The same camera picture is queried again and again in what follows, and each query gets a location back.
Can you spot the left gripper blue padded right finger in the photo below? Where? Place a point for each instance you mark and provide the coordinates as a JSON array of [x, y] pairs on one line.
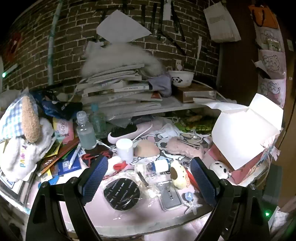
[[207, 181]]

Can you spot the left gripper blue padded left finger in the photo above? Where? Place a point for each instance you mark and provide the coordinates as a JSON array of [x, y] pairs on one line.
[[91, 178]]

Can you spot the white panda plush toy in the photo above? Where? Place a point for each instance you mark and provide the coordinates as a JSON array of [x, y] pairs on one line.
[[220, 169]]

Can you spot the red and black sock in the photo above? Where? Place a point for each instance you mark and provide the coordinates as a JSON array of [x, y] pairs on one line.
[[91, 155]]

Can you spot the black round tin lid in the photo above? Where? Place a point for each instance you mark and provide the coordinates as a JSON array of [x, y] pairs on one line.
[[122, 194]]

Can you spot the white plastic cup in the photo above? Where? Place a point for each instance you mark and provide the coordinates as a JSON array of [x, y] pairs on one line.
[[124, 148]]

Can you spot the clear plastic packaged item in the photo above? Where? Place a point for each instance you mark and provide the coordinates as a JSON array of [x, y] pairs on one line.
[[169, 196]]

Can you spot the small white bottle blue label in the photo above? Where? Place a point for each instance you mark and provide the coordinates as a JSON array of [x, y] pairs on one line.
[[159, 166]]

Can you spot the beige makeup sponge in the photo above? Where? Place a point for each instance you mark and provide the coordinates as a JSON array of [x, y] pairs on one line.
[[145, 148]]

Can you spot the white cardboard box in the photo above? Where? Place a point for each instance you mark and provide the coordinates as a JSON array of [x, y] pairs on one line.
[[242, 132]]

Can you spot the clear plastic spray bottle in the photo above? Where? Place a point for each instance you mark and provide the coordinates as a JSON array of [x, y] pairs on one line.
[[85, 131]]

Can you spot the pink Chiikawa desk mat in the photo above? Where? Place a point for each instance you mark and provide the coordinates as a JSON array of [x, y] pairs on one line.
[[147, 215]]

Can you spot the teal plastic bottle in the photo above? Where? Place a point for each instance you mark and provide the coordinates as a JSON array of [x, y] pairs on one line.
[[97, 118]]

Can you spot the pink Kotex pack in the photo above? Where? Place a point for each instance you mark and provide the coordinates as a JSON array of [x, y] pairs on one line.
[[63, 130]]

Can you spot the pink hairbrush black bristles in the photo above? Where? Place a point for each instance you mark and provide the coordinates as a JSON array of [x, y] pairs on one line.
[[131, 131]]

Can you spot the white shelf board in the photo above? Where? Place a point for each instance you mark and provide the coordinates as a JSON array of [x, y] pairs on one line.
[[169, 104]]

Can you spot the white towel with letters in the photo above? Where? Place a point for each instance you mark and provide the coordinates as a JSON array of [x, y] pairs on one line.
[[19, 157]]

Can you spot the brown fuzzy plush ear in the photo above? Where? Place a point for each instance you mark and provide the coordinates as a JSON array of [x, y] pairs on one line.
[[30, 121]]

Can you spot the stack of books and papers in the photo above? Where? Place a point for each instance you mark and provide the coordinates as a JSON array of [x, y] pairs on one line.
[[124, 85]]

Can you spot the brown wooden box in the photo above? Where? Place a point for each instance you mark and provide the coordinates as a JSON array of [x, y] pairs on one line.
[[186, 94]]

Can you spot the panda print ceramic bowl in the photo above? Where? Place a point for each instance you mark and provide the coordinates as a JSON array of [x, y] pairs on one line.
[[181, 78]]

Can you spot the purple grey cloth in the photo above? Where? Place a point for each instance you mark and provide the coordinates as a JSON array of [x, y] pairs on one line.
[[162, 84]]

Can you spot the white fluffy fur item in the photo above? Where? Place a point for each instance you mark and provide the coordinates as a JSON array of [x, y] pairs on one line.
[[113, 56]]

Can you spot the white paper bag hanging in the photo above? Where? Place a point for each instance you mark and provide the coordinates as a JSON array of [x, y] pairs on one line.
[[221, 24]]

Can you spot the orange black bag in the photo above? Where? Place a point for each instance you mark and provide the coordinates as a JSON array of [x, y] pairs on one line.
[[263, 17]]

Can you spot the green white wall pipe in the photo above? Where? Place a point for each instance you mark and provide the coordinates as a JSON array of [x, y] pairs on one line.
[[51, 43]]

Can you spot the pink hanging wall organizer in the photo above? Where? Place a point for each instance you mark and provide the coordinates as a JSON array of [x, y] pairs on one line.
[[271, 64]]

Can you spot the white paper sheet on wall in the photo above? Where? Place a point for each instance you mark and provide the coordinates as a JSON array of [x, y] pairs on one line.
[[120, 28]]

